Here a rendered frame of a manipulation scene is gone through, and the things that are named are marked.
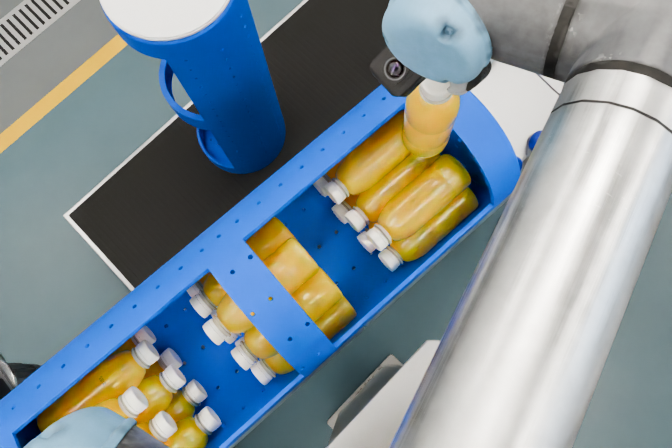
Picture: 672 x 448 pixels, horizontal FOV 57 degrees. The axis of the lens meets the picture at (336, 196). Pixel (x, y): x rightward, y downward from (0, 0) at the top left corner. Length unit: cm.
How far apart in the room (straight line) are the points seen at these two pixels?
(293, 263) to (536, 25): 63
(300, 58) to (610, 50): 188
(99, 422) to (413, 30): 28
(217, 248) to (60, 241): 149
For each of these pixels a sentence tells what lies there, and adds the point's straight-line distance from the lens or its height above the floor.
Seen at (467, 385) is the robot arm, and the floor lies 181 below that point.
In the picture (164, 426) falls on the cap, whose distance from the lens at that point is 103.
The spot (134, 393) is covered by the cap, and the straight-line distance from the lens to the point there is 100.
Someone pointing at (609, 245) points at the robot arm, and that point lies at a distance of 32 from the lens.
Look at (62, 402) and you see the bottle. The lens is 107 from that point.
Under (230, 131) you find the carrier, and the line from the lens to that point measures 171.
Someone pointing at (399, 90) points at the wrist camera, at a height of 156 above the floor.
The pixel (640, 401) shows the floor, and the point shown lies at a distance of 229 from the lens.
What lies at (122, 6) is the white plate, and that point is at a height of 104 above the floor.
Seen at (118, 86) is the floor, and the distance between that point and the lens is 248.
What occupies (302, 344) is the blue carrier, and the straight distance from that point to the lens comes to 92.
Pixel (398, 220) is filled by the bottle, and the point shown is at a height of 113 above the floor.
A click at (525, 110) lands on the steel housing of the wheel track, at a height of 93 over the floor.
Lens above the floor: 210
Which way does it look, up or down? 75 degrees down
